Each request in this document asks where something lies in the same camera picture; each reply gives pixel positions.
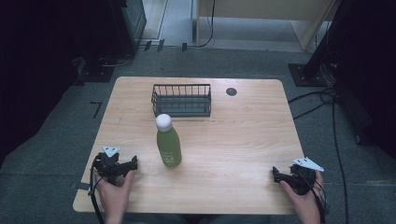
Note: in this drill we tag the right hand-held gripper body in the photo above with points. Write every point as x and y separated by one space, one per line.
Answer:
300 180

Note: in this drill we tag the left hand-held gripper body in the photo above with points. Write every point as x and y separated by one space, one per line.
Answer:
107 166

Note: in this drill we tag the person's right hand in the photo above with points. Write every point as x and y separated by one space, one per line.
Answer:
303 203

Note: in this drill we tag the person's left hand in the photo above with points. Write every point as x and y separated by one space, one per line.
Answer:
115 194

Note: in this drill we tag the grey tape on table edge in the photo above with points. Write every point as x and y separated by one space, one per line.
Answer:
81 186

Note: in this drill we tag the green bottle with white cap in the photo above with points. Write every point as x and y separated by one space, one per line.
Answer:
169 146

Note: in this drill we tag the round grey table grommet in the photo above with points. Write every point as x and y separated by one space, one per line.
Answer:
231 91

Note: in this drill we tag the black metal stand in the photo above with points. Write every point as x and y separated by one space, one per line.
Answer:
311 71

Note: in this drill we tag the small black floor tape strip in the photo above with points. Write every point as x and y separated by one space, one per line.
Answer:
160 45
148 45
184 47

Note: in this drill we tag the dark curtain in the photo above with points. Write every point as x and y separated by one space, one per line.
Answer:
40 62
370 71

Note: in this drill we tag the dark cabinet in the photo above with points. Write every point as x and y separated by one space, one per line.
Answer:
130 25

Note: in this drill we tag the black stand base plate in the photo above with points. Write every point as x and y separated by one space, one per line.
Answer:
95 73

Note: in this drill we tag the light wooden desk frame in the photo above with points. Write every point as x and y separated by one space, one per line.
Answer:
267 9

